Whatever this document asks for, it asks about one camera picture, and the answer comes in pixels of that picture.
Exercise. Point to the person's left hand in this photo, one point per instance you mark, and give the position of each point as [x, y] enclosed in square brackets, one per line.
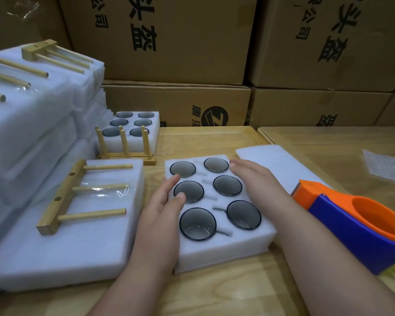
[159, 227]

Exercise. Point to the person's right hand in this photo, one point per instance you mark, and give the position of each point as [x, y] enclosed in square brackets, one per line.
[263, 184]

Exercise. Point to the pile of white foam sheets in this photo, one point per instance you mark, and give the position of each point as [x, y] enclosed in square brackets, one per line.
[283, 164]

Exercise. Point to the set of grey glass cups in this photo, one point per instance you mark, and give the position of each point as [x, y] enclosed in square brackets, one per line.
[197, 223]

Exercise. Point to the row of wooden peg racks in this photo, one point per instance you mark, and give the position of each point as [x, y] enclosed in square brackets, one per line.
[122, 158]

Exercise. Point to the stack of white foam trays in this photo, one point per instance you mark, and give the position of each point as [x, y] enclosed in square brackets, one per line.
[151, 138]

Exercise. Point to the orange and blue tape dispenser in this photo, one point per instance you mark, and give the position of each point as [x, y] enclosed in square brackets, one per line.
[355, 243]

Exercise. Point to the person's right forearm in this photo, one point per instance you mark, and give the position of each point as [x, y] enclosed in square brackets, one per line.
[342, 266]

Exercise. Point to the clear plastic wrap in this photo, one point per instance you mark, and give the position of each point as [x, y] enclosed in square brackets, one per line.
[388, 167]

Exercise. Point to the stack of brown cardboard boxes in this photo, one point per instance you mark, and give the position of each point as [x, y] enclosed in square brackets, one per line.
[184, 36]

